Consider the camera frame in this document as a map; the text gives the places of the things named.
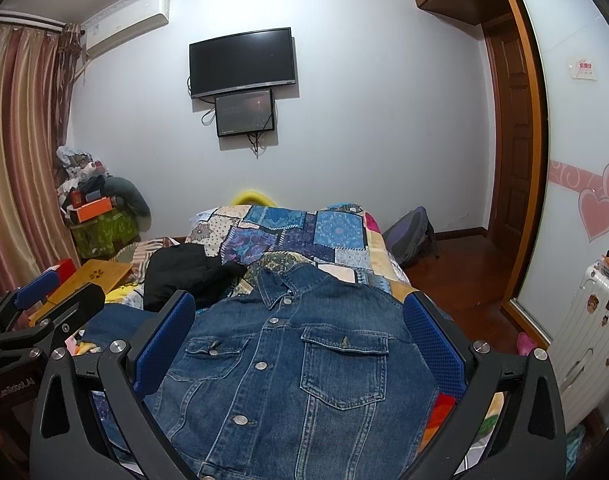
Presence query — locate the blue denim jacket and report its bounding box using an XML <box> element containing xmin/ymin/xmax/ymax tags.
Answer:
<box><xmin>83</xmin><ymin>262</ymin><xmax>441</xmax><ymax>480</ymax></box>

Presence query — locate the red box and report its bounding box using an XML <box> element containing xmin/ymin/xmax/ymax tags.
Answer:
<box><xmin>50</xmin><ymin>258</ymin><xmax>78</xmax><ymax>285</ymax></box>

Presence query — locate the wooden folding lap table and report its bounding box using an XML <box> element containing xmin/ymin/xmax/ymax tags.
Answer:
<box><xmin>29</xmin><ymin>260</ymin><xmax>132</xmax><ymax>327</ymax></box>

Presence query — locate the pink croc slipper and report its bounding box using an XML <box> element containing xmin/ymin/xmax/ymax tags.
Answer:
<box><xmin>516</xmin><ymin>332</ymin><xmax>537</xmax><ymax>356</ymax></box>

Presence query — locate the green patterned covered stand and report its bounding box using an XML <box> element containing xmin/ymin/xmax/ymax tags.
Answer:
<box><xmin>70</xmin><ymin>209</ymin><xmax>140</xmax><ymax>259</ymax></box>

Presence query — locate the orange box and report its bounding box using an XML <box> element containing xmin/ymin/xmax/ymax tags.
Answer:
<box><xmin>70</xmin><ymin>197</ymin><xmax>112</xmax><ymax>224</ymax></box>

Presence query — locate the black folded garment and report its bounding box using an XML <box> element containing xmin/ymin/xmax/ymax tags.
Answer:
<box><xmin>144</xmin><ymin>243</ymin><xmax>247</xmax><ymax>312</ymax></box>

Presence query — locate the dark green cushion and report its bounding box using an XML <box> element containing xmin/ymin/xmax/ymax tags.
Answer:
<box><xmin>103</xmin><ymin>176</ymin><xmax>150</xmax><ymax>218</ymax></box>

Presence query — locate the grey purple backpack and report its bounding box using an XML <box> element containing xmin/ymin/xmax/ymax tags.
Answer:
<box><xmin>383</xmin><ymin>206</ymin><xmax>438</xmax><ymax>268</ymax></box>

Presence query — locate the striped pink curtain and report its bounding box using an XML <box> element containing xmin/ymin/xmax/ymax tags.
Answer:
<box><xmin>0</xmin><ymin>23</ymin><xmax>81</xmax><ymax>296</ymax></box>

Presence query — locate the blue patchwork quilt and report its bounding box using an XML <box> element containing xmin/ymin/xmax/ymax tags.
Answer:
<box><xmin>185</xmin><ymin>204</ymin><xmax>413</xmax><ymax>300</ymax></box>

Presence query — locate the white air conditioner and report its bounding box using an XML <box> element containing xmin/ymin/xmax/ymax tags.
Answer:
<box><xmin>84</xmin><ymin>0</ymin><xmax>170</xmax><ymax>58</ymax></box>

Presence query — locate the wooden door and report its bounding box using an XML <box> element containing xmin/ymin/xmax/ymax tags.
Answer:
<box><xmin>483</xmin><ymin>16</ymin><xmax>533</xmax><ymax>259</ymax></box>

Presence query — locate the yellow bed frame edge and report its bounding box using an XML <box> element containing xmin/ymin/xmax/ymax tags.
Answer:
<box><xmin>231</xmin><ymin>190</ymin><xmax>276</xmax><ymax>207</ymax></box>

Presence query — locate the small wall monitor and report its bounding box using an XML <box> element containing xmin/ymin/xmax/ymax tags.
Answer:
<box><xmin>214</xmin><ymin>89</ymin><xmax>275</xmax><ymax>138</ymax></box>

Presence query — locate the large wall television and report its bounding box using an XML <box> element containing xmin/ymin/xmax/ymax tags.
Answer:
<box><xmin>188</xmin><ymin>27</ymin><xmax>297</xmax><ymax>99</ymax></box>

